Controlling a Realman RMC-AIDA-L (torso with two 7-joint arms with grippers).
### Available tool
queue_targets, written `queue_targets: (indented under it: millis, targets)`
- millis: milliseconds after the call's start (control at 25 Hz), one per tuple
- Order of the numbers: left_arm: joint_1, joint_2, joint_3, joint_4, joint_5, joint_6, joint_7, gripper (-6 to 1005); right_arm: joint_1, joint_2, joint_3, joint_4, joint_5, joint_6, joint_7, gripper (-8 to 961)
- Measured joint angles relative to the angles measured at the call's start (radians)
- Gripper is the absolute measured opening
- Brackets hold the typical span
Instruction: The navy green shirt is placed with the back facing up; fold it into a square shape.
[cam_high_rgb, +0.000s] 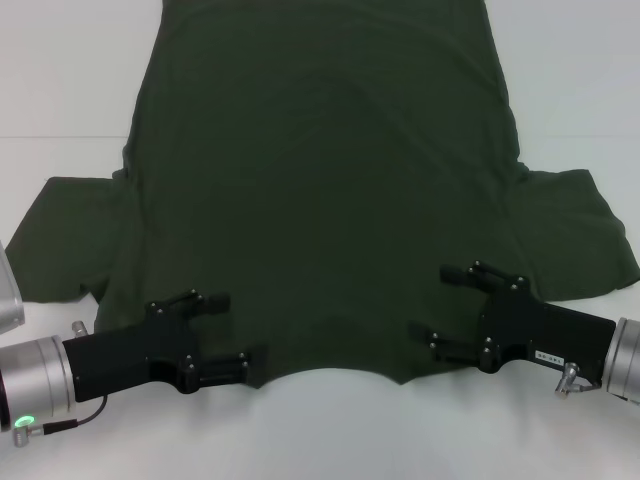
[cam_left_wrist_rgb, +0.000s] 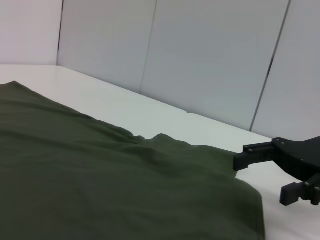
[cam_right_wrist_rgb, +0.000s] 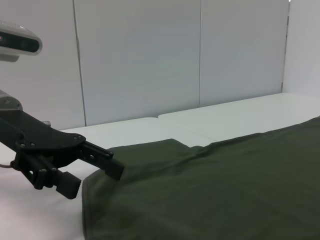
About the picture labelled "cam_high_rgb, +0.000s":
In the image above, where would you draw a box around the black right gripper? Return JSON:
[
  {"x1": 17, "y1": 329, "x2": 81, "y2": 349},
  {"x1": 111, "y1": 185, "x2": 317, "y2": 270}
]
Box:
[{"x1": 406, "y1": 259, "x2": 618, "y2": 386}]

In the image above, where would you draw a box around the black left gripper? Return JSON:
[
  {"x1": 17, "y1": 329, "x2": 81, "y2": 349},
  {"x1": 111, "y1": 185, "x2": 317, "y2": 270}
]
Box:
[{"x1": 62, "y1": 288, "x2": 269, "y2": 404}]

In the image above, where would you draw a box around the dark green t-shirt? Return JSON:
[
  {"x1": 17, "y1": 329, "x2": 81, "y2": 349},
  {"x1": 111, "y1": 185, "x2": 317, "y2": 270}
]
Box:
[{"x1": 9, "y1": 0, "x2": 640, "y2": 390}]

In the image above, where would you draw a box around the silver knurled cable plug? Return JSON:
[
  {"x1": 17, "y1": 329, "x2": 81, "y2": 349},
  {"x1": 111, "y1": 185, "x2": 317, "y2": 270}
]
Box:
[{"x1": 10, "y1": 421, "x2": 50, "y2": 438}]

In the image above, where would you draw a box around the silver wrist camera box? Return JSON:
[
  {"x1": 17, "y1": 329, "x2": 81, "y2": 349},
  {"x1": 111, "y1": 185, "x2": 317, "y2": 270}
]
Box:
[{"x1": 0, "y1": 242, "x2": 25, "y2": 337}]

